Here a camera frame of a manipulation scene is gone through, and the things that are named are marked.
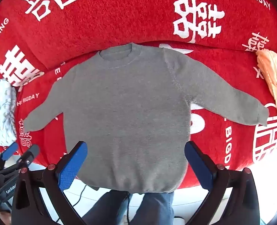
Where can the grey knit sweater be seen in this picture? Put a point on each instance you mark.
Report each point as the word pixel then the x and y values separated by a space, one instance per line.
pixel 129 110

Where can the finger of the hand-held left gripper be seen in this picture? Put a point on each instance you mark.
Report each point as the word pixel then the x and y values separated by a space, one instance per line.
pixel 28 155
pixel 8 151

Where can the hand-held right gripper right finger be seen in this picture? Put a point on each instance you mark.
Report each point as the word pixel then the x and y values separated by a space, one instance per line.
pixel 199 168

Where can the peach cloth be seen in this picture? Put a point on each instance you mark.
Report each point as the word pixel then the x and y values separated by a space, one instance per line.
pixel 271 70

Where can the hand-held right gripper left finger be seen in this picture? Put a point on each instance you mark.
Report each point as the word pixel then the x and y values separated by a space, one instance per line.
pixel 71 168

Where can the red printed blanket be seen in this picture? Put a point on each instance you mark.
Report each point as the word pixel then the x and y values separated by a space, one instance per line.
pixel 129 16

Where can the white patterned cloth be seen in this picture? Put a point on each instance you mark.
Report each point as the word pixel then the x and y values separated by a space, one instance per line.
pixel 1 112

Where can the person's leg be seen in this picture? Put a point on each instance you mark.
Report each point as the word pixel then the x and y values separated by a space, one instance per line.
pixel 108 208
pixel 154 208

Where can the person's right leg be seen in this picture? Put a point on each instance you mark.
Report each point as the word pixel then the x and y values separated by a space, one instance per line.
pixel 154 208

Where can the person's left leg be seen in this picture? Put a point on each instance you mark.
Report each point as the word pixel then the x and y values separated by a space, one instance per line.
pixel 108 208

